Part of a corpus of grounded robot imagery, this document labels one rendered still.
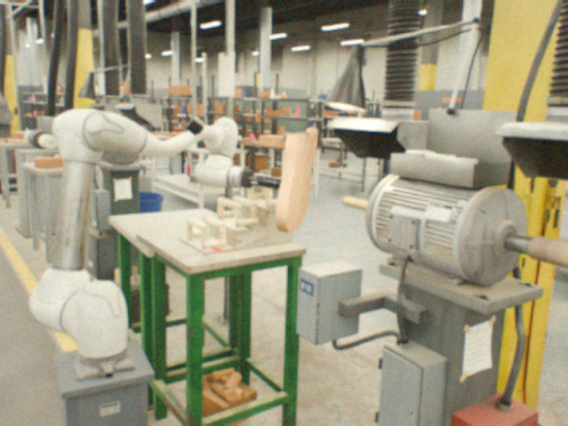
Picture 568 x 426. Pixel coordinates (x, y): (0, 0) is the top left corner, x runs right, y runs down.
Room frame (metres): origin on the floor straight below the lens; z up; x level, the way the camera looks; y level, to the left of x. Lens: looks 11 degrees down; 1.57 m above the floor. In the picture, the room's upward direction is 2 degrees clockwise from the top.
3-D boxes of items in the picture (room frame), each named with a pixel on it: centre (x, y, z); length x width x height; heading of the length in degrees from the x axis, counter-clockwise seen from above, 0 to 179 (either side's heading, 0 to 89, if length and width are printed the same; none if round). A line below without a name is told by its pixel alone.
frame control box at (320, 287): (1.39, -0.20, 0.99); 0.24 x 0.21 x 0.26; 35
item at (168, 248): (2.40, 0.30, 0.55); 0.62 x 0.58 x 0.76; 35
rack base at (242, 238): (2.39, 0.21, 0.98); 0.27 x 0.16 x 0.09; 35
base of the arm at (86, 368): (1.62, 0.58, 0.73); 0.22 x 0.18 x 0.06; 27
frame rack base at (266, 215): (2.48, 0.08, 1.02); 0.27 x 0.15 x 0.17; 35
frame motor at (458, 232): (1.45, -0.44, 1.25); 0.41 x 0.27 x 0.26; 35
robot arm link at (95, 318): (1.64, 0.59, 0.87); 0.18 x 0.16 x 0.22; 59
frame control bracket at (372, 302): (1.42, -0.25, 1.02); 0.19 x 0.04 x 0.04; 125
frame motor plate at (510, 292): (1.40, -0.49, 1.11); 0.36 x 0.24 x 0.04; 35
